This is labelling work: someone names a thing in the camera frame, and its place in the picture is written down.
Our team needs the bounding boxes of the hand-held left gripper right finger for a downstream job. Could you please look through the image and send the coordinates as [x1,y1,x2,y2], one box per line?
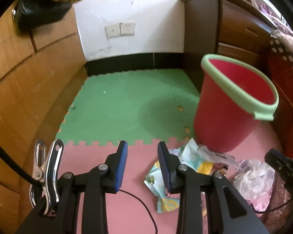
[157,141,269,234]

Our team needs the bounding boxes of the floral pink quilt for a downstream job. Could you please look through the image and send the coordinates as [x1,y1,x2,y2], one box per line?
[259,4,293,47]

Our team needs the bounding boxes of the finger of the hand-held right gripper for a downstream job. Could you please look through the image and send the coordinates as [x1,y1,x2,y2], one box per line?
[264,148,293,176]

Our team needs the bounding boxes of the black polka dot cloth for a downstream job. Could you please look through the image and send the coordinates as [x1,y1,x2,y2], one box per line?
[269,36,293,74]

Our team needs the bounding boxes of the red bucket with green rim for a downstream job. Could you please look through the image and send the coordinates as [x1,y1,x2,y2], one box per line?
[193,54,279,153]

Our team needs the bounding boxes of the black bag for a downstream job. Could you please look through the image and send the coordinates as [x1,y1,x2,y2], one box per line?
[16,0,72,31]

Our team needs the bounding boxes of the light wooden wardrobe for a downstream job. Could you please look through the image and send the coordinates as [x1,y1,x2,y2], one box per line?
[0,0,88,234]

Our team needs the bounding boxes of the clear plastic wrapper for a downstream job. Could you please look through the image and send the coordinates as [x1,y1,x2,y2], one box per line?
[198,145,242,168]

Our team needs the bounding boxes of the dark wooden nightstand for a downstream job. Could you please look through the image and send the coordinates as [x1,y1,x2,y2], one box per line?
[179,0,277,97]

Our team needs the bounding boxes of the pink and white packet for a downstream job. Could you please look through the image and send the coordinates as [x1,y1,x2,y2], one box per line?
[248,195,274,215]

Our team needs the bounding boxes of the pink foam mat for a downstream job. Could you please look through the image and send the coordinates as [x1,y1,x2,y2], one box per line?
[56,124,284,234]

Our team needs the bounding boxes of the thick black cable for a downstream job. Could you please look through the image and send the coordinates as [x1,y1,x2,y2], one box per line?
[0,135,43,188]

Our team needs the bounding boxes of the metal spring clip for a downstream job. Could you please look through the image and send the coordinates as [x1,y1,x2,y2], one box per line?
[29,139,64,216]

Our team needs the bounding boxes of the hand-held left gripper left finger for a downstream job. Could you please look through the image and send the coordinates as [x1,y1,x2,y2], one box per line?
[16,140,129,234]

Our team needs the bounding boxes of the crumpled clear plastic bag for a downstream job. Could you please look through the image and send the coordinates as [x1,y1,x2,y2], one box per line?
[233,159,276,201]

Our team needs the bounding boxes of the green foam mat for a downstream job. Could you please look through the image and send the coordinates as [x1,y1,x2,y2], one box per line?
[56,68,201,147]

